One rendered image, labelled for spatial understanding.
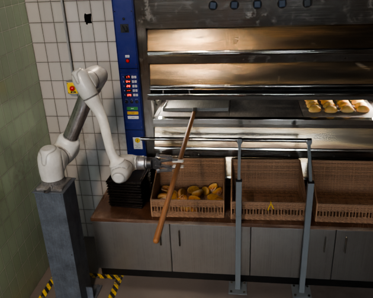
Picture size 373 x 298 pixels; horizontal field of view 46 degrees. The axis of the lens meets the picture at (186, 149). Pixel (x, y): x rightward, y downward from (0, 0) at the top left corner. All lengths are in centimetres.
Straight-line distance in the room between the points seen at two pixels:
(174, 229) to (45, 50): 170
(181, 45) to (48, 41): 103
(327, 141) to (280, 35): 91
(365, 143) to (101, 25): 220
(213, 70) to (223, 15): 41
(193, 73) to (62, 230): 149
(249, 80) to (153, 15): 85
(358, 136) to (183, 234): 155
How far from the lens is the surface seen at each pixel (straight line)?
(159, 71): 342
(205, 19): 328
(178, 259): 349
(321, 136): 357
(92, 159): 382
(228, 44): 329
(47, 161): 293
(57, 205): 303
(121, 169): 260
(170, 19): 331
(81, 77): 267
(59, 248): 324
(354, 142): 363
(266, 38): 330
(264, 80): 335
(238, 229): 321
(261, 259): 344
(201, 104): 379
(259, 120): 347
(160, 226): 214
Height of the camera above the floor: 239
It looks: 24 degrees down
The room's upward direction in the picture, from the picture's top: 3 degrees counter-clockwise
